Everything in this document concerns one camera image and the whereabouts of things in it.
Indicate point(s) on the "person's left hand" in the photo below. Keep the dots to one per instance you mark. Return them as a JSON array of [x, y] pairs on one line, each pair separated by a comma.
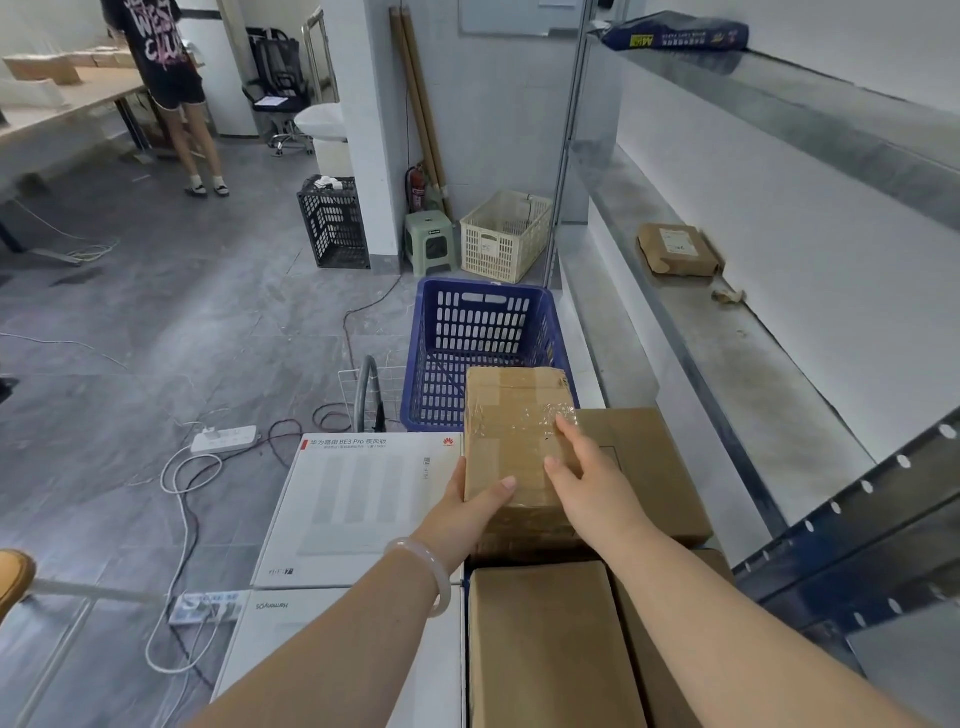
[[457, 525]]

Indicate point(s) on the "person's right hand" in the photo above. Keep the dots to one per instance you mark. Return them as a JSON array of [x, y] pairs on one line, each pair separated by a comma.
[[607, 502]]

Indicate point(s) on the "large brown box printed square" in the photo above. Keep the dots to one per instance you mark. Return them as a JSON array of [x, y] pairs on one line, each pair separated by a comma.
[[660, 465]]

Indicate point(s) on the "white router box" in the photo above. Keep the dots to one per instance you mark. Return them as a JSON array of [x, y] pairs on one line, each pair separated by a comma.
[[247, 641], [352, 510]]

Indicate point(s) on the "taped box marked 7786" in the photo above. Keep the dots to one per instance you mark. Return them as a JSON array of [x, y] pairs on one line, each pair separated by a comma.
[[510, 420]]

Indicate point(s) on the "metal shelving rack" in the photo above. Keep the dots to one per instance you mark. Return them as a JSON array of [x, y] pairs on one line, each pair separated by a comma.
[[750, 360]]

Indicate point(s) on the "person's right forearm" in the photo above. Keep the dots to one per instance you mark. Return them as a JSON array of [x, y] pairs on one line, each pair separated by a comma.
[[750, 637]]

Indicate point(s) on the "person's left forearm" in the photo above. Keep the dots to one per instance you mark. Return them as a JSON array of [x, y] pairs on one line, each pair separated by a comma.
[[337, 660]]

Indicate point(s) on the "dark blue plastic crate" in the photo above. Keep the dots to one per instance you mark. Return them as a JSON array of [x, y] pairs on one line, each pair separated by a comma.
[[450, 289]]

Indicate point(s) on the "cardboard scrap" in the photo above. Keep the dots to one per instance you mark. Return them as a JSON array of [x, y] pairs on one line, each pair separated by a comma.
[[727, 296]]

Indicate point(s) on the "white power strip with plugs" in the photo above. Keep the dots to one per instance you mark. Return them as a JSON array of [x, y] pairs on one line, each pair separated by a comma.
[[202, 604]]

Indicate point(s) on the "cream plastic basket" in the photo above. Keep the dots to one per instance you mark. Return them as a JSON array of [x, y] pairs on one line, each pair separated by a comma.
[[491, 247]]

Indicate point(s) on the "green plastic stool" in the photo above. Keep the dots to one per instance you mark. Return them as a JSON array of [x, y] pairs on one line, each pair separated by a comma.
[[427, 221]]

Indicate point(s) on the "red fire extinguisher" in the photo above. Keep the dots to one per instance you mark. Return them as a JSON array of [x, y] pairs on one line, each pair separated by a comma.
[[415, 191]]

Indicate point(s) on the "black plastic crate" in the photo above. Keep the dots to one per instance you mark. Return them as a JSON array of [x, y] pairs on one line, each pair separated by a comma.
[[334, 193]]

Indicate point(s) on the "white rag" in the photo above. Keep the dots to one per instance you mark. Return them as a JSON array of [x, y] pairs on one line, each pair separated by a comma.
[[324, 182]]

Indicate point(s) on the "office chair with castors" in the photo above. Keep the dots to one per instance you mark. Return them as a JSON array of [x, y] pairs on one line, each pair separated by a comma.
[[289, 139]]

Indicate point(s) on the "white round chair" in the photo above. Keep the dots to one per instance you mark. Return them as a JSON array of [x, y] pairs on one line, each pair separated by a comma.
[[322, 120]]

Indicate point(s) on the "wooden poles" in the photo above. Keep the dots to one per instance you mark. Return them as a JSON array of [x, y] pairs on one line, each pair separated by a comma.
[[412, 75]]

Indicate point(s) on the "blue packet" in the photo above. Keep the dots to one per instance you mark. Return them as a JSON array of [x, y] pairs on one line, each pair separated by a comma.
[[675, 34]]

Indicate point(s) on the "long wooden work table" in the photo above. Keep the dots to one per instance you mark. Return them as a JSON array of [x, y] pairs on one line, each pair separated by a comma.
[[75, 97]]

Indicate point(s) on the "pile of small parcels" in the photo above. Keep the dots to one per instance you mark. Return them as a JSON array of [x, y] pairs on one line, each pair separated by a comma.
[[41, 67]]

